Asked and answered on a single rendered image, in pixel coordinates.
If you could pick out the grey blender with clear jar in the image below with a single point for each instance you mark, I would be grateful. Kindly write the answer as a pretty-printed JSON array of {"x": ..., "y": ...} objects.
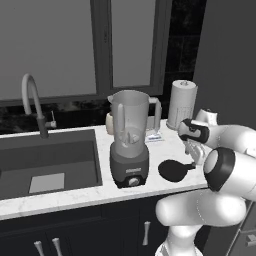
[{"x": 129, "y": 146}]

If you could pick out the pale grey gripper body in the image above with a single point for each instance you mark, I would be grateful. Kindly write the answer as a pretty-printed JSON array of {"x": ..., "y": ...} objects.
[{"x": 195, "y": 152}]

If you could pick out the dark grey tall cabinet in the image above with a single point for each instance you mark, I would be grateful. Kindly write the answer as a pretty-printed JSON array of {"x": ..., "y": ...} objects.
[{"x": 230, "y": 60}]

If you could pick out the dark navy false drawer panel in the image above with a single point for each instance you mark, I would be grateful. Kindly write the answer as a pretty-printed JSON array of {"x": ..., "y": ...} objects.
[{"x": 50, "y": 224}]

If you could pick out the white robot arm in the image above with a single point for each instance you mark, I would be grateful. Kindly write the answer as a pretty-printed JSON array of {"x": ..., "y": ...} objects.
[{"x": 200, "y": 210}]

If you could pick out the grey curved tap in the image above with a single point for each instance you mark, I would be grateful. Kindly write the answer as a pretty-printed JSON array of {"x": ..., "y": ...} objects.
[{"x": 36, "y": 100}]

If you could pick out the grey drawer front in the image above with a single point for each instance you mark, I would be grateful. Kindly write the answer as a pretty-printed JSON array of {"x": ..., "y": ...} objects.
[{"x": 245, "y": 238}]

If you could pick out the dark navy cupboard door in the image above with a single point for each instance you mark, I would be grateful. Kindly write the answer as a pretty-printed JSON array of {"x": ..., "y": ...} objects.
[
  {"x": 20, "y": 245},
  {"x": 120, "y": 230},
  {"x": 149, "y": 226},
  {"x": 78, "y": 238}
]

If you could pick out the white paper towel roll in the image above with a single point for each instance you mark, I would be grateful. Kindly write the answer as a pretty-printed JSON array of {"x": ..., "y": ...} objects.
[{"x": 181, "y": 105}]

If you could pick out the grey framed window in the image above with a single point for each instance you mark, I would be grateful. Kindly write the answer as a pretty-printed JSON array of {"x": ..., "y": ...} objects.
[{"x": 103, "y": 50}]

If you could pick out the dark grey sink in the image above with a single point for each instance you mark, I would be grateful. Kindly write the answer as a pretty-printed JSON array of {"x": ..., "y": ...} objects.
[{"x": 50, "y": 160}]

